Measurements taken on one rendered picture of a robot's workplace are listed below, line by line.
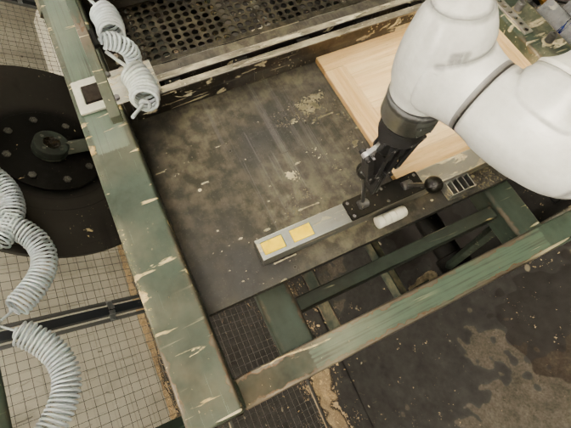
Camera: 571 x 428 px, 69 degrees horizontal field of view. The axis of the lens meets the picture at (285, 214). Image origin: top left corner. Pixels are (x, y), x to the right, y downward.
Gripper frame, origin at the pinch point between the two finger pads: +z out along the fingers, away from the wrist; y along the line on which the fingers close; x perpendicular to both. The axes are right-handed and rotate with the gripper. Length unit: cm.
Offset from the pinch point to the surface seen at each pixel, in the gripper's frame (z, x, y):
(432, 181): 0.8, -4.9, 11.1
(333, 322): 125, -11, 7
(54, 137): 45, 75, -66
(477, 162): 12.4, -1.7, 32.4
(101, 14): -5, 59, -37
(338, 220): 12.4, -0.9, -6.5
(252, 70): 11.5, 46.2, -6.7
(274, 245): 12.5, -0.3, -22.4
